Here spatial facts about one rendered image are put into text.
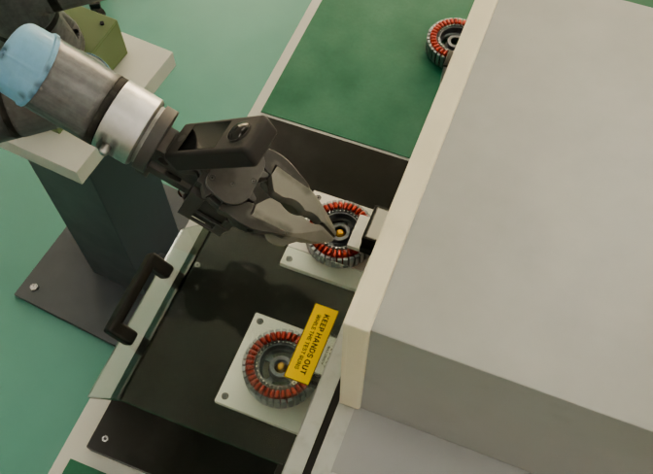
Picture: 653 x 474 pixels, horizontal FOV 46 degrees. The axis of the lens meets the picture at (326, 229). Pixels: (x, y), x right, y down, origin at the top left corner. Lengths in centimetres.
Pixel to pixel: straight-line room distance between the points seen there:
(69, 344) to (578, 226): 164
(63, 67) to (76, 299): 143
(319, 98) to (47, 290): 104
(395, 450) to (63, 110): 45
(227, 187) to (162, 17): 199
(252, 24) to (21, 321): 121
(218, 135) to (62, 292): 148
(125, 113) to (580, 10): 46
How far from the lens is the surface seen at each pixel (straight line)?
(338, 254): 119
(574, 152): 71
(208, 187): 75
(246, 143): 69
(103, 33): 150
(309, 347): 86
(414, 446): 78
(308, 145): 136
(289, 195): 78
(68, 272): 219
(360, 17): 159
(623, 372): 62
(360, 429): 78
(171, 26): 268
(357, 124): 141
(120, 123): 75
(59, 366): 210
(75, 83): 76
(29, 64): 77
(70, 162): 144
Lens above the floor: 187
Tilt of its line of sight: 60 degrees down
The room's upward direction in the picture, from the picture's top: straight up
